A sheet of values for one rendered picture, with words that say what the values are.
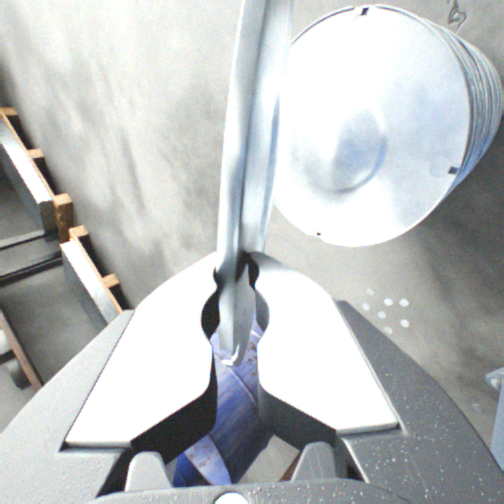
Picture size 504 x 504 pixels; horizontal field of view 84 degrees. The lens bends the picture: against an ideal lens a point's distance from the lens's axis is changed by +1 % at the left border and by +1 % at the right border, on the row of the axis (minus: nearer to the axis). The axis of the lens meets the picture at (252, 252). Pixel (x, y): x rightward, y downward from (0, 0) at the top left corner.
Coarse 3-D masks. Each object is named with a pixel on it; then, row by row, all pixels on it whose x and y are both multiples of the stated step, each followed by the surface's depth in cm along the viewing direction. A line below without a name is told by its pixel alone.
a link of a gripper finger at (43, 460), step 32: (128, 320) 8; (96, 352) 7; (64, 384) 6; (32, 416) 6; (64, 416) 6; (0, 448) 5; (32, 448) 5; (64, 448) 5; (96, 448) 5; (128, 448) 5; (0, 480) 5; (32, 480) 5; (64, 480) 5; (96, 480) 5
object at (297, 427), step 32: (256, 256) 11; (256, 288) 9; (288, 288) 9; (320, 288) 9; (256, 320) 10; (288, 320) 8; (320, 320) 8; (288, 352) 7; (320, 352) 7; (352, 352) 7; (288, 384) 6; (320, 384) 6; (352, 384) 6; (288, 416) 6; (320, 416) 6; (352, 416) 6; (384, 416) 6
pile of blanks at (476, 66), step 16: (448, 32) 32; (464, 48) 34; (464, 64) 29; (480, 64) 37; (480, 80) 34; (496, 80) 42; (480, 96) 33; (496, 96) 42; (480, 112) 33; (496, 112) 42; (480, 128) 34; (496, 128) 47; (480, 144) 36; (464, 160) 32; (464, 176) 44; (448, 192) 34
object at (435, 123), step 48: (336, 48) 34; (384, 48) 31; (432, 48) 28; (288, 96) 40; (336, 96) 35; (384, 96) 32; (432, 96) 29; (288, 144) 43; (336, 144) 38; (384, 144) 34; (432, 144) 31; (288, 192) 47; (336, 192) 41; (384, 192) 36; (432, 192) 33; (336, 240) 44; (384, 240) 38
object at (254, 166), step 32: (256, 0) 9; (288, 0) 17; (256, 32) 9; (288, 32) 21; (256, 64) 9; (288, 64) 28; (256, 96) 9; (256, 128) 10; (224, 160) 9; (256, 160) 12; (224, 192) 9; (256, 192) 13; (224, 224) 10; (256, 224) 16; (224, 256) 10; (224, 288) 11; (224, 320) 12
